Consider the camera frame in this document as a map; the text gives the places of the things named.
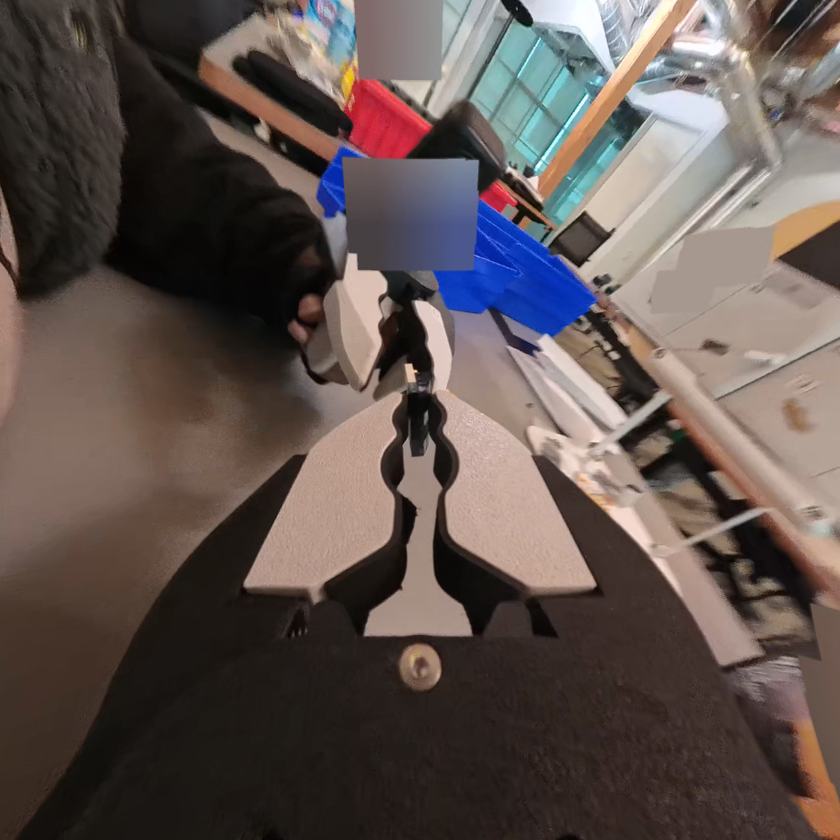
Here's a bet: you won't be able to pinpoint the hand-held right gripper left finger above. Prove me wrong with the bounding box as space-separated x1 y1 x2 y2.
243 392 411 601

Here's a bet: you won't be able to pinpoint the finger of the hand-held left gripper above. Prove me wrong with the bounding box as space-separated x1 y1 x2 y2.
412 298 457 391
323 269 389 393

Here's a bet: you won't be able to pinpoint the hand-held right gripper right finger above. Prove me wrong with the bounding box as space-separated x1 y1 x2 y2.
433 390 599 599

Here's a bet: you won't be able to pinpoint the black plate with white studs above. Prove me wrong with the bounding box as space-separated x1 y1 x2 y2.
401 364 436 458

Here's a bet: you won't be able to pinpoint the person's left hand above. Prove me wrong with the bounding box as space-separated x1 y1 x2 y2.
285 287 357 387

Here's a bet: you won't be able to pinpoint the red storage bin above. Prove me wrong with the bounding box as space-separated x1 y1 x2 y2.
344 77 517 212

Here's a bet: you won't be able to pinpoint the orange sticker sheet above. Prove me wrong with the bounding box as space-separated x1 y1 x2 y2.
576 458 648 511

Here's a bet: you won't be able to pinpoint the cluttered wooden desk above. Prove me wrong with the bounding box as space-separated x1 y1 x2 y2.
504 166 560 232

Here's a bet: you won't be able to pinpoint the white flat sheets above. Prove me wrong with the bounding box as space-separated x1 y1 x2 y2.
507 333 632 435

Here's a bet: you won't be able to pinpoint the black office chair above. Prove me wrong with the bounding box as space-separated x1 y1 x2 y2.
547 210 616 268

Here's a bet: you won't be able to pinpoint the wooden column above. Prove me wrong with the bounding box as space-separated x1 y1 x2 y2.
537 0 698 199

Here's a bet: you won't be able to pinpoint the wooden desk with dark bag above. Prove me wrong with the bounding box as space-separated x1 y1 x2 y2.
197 18 360 166

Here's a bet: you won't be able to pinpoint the white rounded mat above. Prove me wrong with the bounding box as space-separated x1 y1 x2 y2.
524 422 767 668

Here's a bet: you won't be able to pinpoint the dark fleece jacket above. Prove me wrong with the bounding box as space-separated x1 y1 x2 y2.
0 0 130 298

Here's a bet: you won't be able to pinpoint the white metal post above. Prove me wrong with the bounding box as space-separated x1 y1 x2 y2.
592 390 675 458

